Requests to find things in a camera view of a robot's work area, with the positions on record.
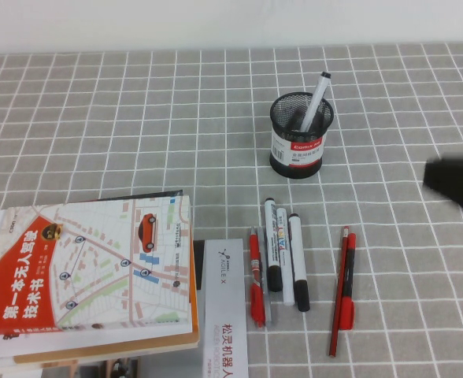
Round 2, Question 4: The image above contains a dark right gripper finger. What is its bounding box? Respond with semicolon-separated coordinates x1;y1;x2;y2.
423;155;459;202

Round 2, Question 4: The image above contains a white marker with barcode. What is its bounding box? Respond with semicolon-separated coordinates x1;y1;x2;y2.
299;71;332;133

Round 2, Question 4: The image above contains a black mesh pen holder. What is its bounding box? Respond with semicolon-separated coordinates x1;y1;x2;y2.
269;91;335;178

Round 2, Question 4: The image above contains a red and black pen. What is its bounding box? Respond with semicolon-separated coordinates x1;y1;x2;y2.
336;232;357;331

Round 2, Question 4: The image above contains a grey slim pen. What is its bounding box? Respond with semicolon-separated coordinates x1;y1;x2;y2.
255;226;274;327

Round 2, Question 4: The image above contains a red ballpoint pen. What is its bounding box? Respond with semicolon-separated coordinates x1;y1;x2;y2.
248;227;267;328

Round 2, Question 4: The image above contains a plain white marker black cap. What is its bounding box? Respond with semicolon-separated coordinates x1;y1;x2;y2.
287;213;312;313

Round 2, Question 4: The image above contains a red pencil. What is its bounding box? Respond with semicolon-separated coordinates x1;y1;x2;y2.
328;225;351;358

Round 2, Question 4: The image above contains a white paint marker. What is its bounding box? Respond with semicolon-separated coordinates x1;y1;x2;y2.
276;207;297;307

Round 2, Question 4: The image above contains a white marker printed black text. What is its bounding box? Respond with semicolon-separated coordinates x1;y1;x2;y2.
264;197;283;293

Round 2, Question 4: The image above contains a white Agilex brochure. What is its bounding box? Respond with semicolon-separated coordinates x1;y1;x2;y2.
194;238;250;378

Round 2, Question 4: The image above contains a grey grid tablecloth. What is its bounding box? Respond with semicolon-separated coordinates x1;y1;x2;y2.
0;42;463;378

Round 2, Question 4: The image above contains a book with orange cover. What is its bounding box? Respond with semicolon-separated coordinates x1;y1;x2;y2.
13;235;200;365

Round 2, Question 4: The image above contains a book with map cover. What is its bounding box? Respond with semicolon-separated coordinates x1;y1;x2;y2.
0;190;195;340

